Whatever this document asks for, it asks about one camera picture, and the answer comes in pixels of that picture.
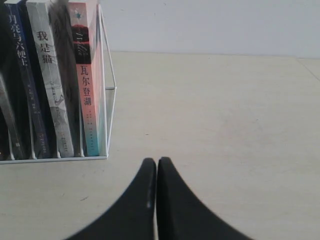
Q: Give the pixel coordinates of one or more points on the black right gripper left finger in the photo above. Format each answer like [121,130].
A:
[131,217]

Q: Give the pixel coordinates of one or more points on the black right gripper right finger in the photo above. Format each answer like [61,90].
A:
[181,215]

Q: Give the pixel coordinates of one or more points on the dark blue moon book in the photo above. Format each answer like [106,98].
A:
[31,76]

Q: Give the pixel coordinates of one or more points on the black spine book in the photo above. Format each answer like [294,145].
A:
[11,92]

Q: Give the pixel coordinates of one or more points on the pink red spine book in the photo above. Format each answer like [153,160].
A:
[88,51]

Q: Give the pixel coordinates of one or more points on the grey white spine book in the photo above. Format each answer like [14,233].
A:
[43,35]

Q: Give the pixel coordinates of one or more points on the white wire book rack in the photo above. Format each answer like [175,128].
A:
[61,23]

